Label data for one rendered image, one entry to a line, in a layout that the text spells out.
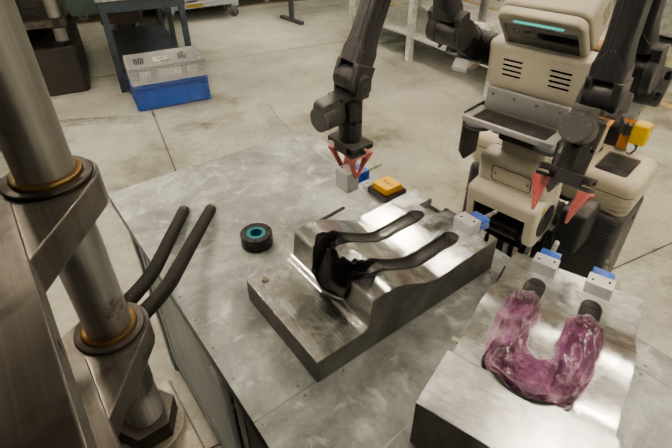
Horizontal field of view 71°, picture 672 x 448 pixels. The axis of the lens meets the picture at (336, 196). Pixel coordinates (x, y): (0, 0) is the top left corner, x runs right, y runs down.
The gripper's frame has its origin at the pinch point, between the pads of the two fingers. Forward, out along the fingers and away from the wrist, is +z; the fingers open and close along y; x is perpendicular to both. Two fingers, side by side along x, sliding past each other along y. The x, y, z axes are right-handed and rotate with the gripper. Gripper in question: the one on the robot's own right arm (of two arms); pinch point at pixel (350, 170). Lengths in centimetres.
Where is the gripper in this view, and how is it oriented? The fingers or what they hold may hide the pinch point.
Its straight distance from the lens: 118.7
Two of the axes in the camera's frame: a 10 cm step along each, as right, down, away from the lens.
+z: 0.2, 8.2, 5.7
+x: 7.9, -3.6, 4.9
